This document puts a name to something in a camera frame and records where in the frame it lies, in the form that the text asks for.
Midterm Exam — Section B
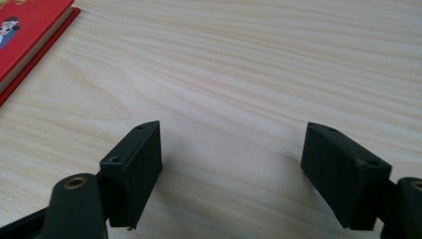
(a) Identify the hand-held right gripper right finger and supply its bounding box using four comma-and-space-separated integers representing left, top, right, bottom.
300, 121, 393, 231

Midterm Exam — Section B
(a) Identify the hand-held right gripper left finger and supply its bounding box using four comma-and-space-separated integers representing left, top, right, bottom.
99, 120, 164, 231

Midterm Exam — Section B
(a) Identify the red hardcover book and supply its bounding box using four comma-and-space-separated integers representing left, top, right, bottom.
0, 0, 82, 108

